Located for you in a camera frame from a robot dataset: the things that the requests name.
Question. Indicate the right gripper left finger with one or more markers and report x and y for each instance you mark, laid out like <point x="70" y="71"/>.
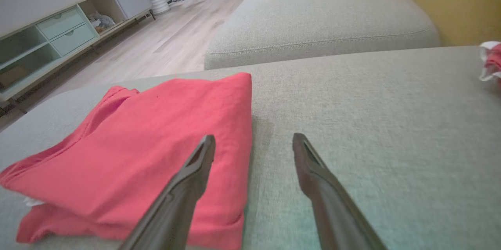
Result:
<point x="172" y="218"/>

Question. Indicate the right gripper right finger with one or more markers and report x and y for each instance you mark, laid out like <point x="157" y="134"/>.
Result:
<point x="336" y="218"/>

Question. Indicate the red shorts with white stripe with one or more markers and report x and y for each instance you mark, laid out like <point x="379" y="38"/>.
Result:
<point x="156" y="144"/>

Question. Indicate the white folded garment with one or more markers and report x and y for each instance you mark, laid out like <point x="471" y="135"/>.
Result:
<point x="372" y="105"/>

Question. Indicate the crumpled red and white garment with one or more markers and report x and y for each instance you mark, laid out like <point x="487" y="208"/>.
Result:
<point x="494" y="60"/>

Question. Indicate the mint green cabinet drawer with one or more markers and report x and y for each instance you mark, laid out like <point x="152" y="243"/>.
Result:
<point x="60" y="23"/>
<point x="73" y="39"/>

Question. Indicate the grey sofa cushion with seam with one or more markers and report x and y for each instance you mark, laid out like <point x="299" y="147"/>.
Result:
<point x="313" y="15"/>

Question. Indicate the grey soft toy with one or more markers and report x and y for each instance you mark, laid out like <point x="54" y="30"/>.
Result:
<point x="101" y="22"/>

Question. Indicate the low white media cabinet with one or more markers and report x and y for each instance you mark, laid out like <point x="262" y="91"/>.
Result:
<point x="23" y="46"/>

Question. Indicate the mustard yellow cushion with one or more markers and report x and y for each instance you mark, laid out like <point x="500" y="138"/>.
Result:
<point x="450" y="3"/>

